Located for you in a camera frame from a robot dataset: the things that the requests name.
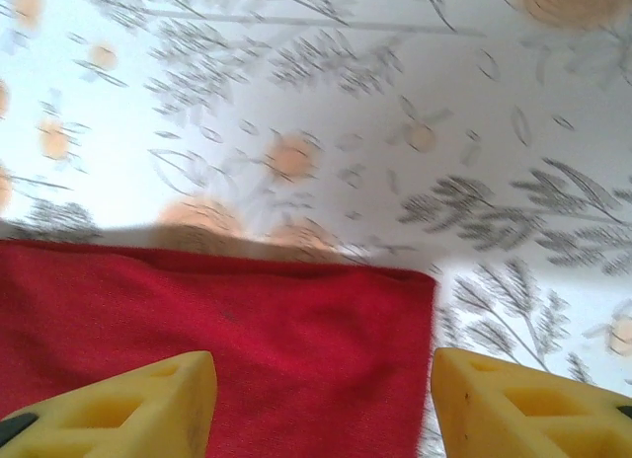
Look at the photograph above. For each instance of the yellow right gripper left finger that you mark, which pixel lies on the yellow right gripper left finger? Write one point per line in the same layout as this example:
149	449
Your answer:
123	418

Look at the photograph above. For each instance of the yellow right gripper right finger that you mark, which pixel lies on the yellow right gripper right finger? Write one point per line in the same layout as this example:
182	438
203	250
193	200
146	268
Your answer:
523	418

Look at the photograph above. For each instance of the red t-shirt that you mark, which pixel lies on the red t-shirt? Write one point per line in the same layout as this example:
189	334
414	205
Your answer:
247	320

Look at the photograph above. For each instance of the floral tablecloth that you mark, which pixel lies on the floral tablecloth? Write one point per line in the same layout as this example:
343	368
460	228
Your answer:
345	83

